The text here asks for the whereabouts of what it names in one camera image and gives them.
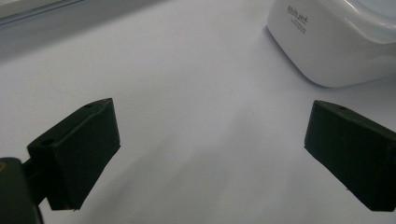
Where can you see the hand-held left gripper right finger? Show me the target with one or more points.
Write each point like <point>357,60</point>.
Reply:
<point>351,149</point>

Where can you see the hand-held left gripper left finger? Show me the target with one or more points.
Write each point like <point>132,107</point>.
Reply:
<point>79,152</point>

